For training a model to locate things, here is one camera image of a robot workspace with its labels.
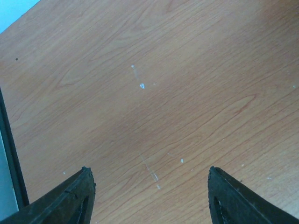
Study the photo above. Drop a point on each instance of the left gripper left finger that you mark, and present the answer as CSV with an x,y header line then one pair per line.
x,y
71,202

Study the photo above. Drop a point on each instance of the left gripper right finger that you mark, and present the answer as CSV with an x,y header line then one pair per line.
x,y
231,202

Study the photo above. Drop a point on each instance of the black frame post left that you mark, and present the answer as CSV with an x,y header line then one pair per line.
x,y
19,193

